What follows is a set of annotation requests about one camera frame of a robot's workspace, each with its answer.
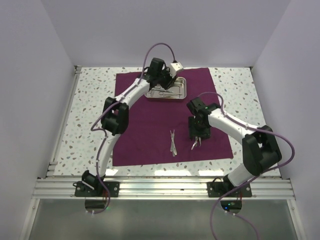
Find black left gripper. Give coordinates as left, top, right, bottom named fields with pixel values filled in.
left=156, top=66, right=177, bottom=90

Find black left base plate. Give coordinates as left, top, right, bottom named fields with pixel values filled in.
left=72, top=181, right=120, bottom=198

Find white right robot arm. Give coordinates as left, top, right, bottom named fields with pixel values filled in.
left=186, top=97, right=282, bottom=197

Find purple surgical cloth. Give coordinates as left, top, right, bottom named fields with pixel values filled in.
left=112, top=68, right=233, bottom=167

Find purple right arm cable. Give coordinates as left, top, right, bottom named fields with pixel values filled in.
left=198, top=91, right=296, bottom=240

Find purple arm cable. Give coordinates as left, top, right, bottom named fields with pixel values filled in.
left=84, top=42, right=177, bottom=216
left=198, top=91, right=296, bottom=240

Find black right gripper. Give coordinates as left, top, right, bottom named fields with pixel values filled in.
left=188, top=115, right=211, bottom=141

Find stainless steel instrument tray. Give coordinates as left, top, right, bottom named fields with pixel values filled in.
left=144, top=77, right=187, bottom=100

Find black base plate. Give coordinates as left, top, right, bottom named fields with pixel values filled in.
left=72, top=181, right=120, bottom=198
left=206, top=181, right=253, bottom=198

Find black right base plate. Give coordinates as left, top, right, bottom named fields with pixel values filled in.
left=206, top=181, right=253, bottom=198

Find aluminium front frame rail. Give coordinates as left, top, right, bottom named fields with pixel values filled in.
left=31, top=176, right=295, bottom=200

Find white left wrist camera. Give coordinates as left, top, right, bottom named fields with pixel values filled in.
left=168, top=62, right=184, bottom=78

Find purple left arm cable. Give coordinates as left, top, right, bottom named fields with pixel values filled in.
left=84, top=42, right=177, bottom=216

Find steel surgical scissors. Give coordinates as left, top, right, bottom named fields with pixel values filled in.
left=149, top=87, right=182, bottom=98

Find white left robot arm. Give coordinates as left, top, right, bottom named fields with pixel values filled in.
left=76, top=58, right=183, bottom=197

